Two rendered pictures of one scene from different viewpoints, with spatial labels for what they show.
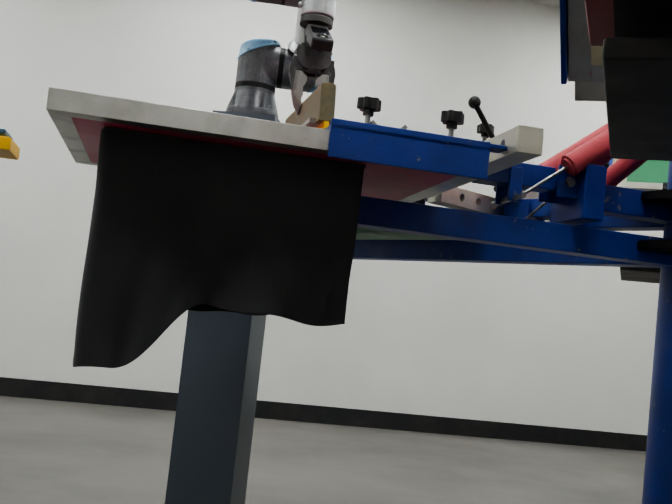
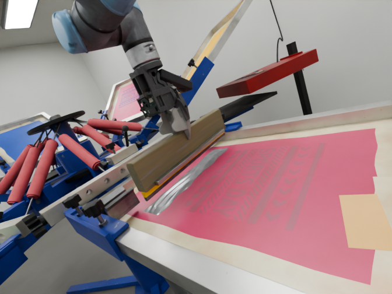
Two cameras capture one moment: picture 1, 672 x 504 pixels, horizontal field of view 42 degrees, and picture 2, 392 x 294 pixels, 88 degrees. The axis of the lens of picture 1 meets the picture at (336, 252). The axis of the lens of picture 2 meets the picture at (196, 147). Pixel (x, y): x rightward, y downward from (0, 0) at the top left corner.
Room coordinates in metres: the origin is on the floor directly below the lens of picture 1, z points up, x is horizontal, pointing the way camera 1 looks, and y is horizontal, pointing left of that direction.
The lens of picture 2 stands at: (2.13, 0.58, 1.21)
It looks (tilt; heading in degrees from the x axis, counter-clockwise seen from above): 16 degrees down; 237
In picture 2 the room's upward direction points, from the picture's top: 23 degrees counter-clockwise
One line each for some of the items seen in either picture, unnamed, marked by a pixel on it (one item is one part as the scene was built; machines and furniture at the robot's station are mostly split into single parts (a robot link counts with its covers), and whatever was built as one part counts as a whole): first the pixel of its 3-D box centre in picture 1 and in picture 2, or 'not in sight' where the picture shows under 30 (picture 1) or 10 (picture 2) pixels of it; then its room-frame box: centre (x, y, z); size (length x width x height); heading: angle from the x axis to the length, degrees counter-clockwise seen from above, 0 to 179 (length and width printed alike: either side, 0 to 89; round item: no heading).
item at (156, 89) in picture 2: (313, 48); (156, 90); (1.87, 0.10, 1.23); 0.09 x 0.08 x 0.12; 11
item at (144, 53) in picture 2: (316, 10); (144, 57); (1.86, 0.10, 1.31); 0.08 x 0.08 x 0.05
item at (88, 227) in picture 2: not in sight; (96, 227); (2.14, 0.00, 0.98); 0.30 x 0.05 x 0.07; 101
